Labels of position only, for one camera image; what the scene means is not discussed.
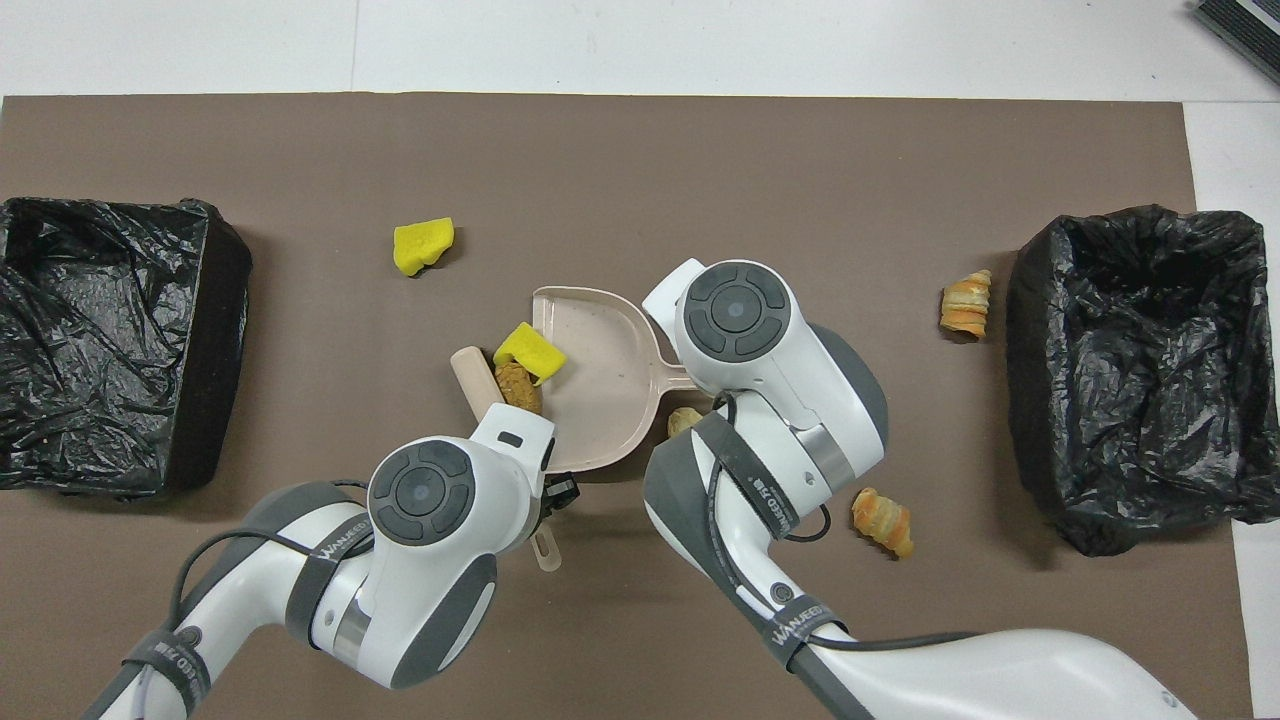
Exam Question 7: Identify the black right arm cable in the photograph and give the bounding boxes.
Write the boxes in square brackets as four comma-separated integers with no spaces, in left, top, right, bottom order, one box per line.
[705,395,981,651]

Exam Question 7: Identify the yellow sponge piece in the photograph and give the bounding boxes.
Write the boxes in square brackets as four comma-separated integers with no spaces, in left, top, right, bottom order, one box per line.
[393,217,455,277]

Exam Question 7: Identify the beige hand brush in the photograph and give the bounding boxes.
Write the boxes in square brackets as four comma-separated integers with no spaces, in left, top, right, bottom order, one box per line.
[450,345,563,573]

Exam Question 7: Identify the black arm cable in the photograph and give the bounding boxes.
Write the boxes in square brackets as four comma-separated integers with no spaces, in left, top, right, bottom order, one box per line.
[165,478,371,720]
[705,395,981,651]

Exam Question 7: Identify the black ribbed object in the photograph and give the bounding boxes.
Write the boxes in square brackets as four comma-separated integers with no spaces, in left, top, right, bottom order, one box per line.
[1190,0,1280,86]

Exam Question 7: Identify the yellow sponge with green pad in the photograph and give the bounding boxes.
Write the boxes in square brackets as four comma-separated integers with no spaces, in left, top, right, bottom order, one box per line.
[492,322,568,386]

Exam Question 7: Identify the brown paper table mat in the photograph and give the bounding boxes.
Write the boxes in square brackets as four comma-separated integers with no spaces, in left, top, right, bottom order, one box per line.
[0,93,1256,720]

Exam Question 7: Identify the beige plastic dustpan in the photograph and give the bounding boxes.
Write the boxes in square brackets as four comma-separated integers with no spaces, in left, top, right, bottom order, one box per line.
[530,286,706,471]

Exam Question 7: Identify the striped croissant bread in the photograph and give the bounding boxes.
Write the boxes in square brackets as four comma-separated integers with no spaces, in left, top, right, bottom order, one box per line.
[940,269,993,341]
[851,487,915,559]

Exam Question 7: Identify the brown bread roll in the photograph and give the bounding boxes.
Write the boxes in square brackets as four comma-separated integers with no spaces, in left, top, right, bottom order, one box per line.
[494,361,544,416]

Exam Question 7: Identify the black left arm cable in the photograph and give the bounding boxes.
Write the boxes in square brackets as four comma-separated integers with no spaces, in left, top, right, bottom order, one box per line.
[165,478,371,720]

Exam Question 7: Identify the black bag-lined bin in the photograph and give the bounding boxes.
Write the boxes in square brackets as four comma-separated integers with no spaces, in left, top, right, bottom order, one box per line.
[0,197,253,498]
[1005,205,1280,558]

